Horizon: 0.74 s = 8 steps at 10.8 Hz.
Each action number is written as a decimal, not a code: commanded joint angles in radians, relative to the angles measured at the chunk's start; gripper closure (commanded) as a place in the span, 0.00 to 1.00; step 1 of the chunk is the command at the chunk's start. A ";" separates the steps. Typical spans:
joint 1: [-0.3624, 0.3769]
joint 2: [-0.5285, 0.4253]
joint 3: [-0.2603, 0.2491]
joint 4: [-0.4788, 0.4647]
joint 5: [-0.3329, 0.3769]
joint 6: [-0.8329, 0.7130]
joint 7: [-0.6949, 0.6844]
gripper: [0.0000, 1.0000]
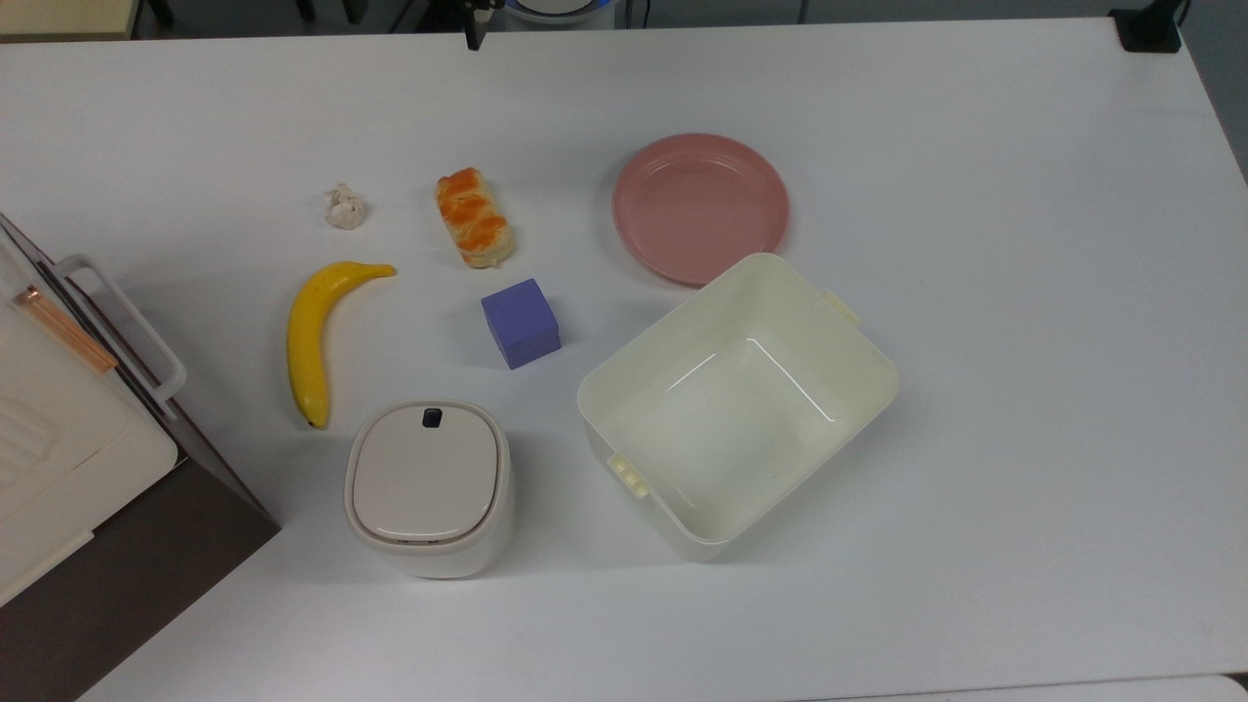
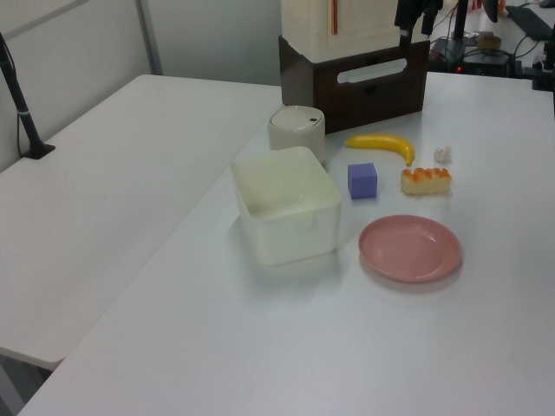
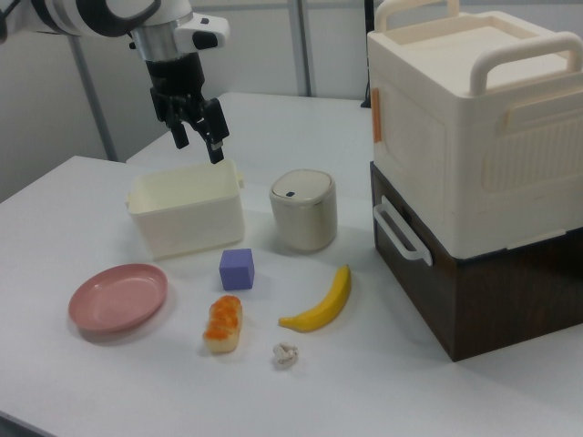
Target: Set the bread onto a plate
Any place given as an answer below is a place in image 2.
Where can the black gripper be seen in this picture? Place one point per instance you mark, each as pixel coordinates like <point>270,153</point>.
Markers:
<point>414,9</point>

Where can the toy bread with orange glaze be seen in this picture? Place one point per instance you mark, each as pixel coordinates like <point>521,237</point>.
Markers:
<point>425,181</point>

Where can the pink plate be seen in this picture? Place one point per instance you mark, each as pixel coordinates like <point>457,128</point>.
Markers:
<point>409,249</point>

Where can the black monitor stand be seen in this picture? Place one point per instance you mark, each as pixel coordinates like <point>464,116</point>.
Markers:
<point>461,17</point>

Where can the black electronics unit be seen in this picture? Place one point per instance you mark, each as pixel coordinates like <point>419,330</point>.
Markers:
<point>481,60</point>

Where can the small brown object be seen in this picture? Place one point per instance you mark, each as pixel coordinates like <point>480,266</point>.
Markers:
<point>489,41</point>

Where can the dark brown storage box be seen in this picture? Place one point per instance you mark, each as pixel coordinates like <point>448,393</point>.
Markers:
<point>373,97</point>

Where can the black keyboard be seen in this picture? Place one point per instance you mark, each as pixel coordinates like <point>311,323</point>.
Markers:
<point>530,21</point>

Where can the yellow toy banana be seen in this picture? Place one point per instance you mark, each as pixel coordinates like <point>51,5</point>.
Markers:
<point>386,142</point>

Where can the small white crumpled lump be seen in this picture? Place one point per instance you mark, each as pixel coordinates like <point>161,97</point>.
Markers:
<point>443,154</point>

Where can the small round beige trash can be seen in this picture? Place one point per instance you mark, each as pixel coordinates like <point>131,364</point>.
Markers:
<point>297,130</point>

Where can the purple cube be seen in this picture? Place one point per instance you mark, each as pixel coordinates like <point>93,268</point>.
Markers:
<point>362,182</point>

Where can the white open plastic bin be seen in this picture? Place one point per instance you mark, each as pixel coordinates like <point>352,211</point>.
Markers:
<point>286,234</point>

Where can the black desk clamp mount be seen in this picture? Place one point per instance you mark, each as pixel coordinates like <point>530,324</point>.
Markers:
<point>545,65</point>

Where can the black camera stand pole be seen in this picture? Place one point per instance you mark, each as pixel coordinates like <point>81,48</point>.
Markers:
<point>19,104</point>

